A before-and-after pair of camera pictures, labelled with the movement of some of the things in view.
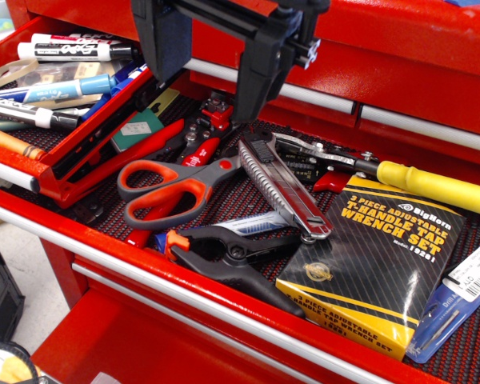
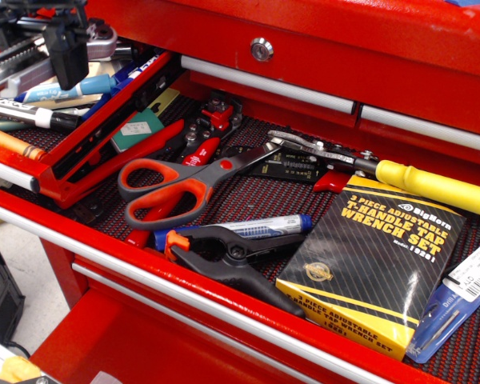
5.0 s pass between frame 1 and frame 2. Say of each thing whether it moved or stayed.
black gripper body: moved
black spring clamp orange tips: stayed
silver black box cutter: moved
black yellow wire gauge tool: stayed
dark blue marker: stayed
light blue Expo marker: stayed
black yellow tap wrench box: stayed
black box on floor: stayed
